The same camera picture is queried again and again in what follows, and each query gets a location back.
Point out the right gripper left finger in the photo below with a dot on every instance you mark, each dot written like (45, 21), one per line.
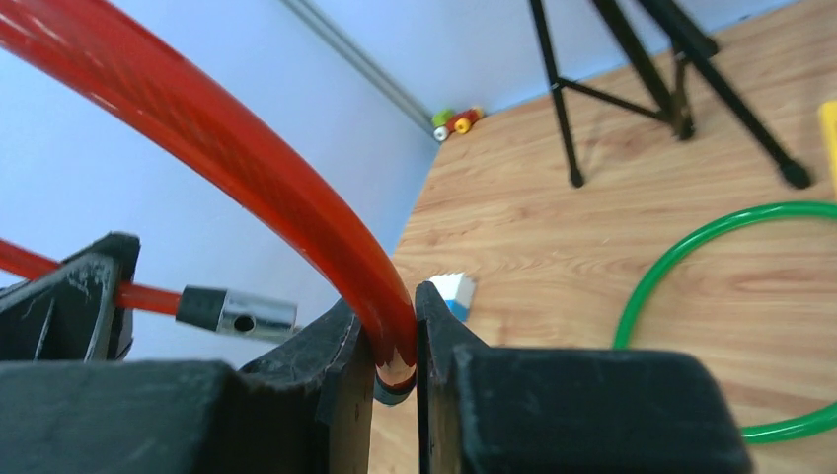
(304, 407)

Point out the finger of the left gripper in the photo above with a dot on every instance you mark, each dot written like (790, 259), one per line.
(70, 313)

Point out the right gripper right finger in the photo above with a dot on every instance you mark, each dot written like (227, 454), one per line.
(484, 409)

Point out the thick red cable lock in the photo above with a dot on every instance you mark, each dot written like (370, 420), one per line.
(105, 56)

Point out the white blue block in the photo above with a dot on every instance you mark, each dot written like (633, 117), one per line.
(457, 290)

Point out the toy car red green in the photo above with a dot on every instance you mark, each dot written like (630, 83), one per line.
(447, 122)

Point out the yellow triangular plastic piece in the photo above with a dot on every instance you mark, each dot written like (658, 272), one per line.
(827, 122)

